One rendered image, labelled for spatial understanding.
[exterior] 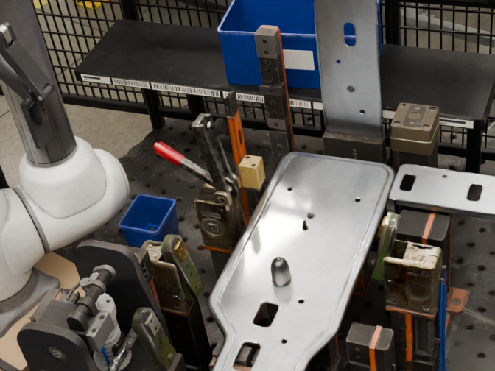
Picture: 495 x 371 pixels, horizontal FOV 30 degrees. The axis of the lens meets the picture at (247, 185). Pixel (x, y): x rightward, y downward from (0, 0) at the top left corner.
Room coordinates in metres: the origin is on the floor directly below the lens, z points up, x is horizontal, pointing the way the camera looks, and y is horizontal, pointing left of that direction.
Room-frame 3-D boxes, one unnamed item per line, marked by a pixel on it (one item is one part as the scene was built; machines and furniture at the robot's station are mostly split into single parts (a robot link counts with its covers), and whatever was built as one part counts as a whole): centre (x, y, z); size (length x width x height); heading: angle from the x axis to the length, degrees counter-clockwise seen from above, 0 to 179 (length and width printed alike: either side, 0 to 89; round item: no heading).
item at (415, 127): (1.35, -0.33, 0.88); 0.08 x 0.08 x 0.36; 62
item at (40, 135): (0.93, 0.24, 1.48); 0.03 x 0.01 x 0.07; 152
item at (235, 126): (1.33, 0.00, 0.95); 0.03 x 0.01 x 0.50; 152
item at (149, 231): (1.51, 0.23, 0.74); 0.11 x 0.10 x 0.09; 152
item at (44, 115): (0.93, 0.22, 1.51); 0.03 x 0.01 x 0.05; 62
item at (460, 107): (1.64, -0.11, 1.02); 0.90 x 0.22 x 0.03; 62
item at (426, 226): (1.14, -0.29, 0.84); 0.11 x 0.10 x 0.28; 62
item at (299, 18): (1.62, -0.16, 1.10); 0.30 x 0.17 x 0.13; 68
